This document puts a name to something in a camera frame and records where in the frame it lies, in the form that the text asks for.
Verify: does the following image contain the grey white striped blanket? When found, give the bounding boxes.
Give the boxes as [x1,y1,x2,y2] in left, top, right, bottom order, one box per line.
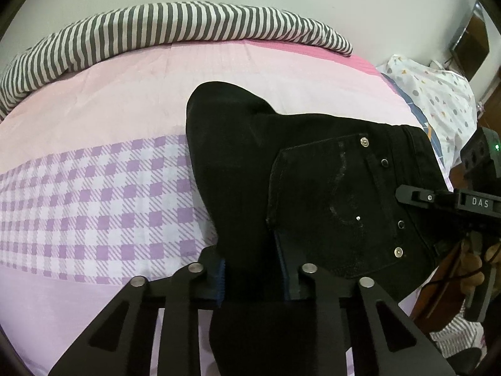
[1,2,353,118]

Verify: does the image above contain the black pants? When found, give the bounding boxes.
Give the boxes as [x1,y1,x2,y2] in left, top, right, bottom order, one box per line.
[186,81,459,375]

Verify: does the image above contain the wooden wall cabinet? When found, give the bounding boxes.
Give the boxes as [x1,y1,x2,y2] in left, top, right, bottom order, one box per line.
[450,0,490,81]

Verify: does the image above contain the person's right hand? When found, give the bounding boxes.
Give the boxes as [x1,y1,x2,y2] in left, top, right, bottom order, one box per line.
[458,241,500,298]

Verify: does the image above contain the pink purple bed sheet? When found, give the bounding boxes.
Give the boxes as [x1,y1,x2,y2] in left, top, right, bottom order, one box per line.
[0,38,451,376]

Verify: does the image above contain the white patterned quilt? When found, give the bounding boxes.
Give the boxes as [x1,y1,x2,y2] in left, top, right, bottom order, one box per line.
[378,55,477,172]

